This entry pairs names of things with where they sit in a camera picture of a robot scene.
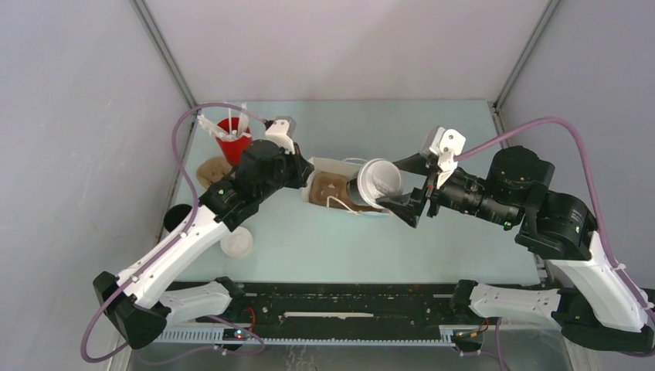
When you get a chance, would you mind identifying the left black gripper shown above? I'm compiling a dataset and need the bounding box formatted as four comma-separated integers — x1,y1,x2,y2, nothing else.
257,141,314,202

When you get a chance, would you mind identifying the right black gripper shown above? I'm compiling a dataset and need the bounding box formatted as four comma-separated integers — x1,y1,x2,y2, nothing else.
374,151,515,228

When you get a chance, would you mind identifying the brown cardboard cup carrier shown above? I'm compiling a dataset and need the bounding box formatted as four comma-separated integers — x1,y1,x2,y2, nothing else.
308,172,381,214

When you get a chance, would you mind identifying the white paper bag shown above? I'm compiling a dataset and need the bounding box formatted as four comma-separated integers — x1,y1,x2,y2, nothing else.
300,157,391,217

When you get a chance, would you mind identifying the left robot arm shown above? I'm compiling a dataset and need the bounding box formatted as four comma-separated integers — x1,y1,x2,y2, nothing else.
93,140,314,349

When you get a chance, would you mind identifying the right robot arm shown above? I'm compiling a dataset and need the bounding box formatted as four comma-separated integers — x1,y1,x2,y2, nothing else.
377,146,654,356

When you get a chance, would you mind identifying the red cup holder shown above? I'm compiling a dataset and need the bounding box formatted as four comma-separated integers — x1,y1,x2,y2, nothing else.
216,117,253,165

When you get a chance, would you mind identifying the brown cardboard tray stack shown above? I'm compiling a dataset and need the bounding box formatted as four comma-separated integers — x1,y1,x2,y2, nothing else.
196,157,233,190

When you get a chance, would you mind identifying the white lid stack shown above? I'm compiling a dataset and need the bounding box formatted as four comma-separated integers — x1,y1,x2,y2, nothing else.
220,226,254,258

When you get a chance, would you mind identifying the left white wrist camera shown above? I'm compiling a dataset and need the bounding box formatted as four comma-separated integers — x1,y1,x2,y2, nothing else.
265,116,297,155

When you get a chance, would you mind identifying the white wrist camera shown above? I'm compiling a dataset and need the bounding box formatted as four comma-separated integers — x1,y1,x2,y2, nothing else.
419,126,466,189
265,116,297,155

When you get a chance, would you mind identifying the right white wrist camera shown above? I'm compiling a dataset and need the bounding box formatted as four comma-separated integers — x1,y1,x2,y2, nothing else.
419,126,466,189

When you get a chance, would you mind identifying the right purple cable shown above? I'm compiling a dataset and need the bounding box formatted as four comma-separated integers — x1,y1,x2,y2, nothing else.
455,117,655,359

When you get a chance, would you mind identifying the purple cable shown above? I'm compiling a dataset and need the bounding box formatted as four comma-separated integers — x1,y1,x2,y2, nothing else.
455,117,655,359
80,103,272,367

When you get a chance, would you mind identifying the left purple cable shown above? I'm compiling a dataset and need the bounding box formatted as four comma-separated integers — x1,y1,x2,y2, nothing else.
80,103,272,367

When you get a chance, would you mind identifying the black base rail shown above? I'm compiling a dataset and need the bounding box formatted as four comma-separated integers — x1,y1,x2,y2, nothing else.
117,278,554,346

